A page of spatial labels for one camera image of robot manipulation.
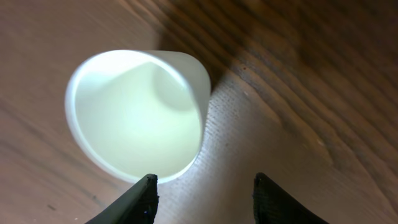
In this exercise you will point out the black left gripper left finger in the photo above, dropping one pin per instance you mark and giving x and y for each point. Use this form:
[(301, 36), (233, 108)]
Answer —
[(138, 205)]

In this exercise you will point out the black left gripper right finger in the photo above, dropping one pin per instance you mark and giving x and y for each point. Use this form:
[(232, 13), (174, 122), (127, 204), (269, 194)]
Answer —
[(273, 205)]

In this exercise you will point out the cream white cup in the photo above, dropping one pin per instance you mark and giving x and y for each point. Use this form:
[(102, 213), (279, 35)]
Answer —
[(138, 112)]

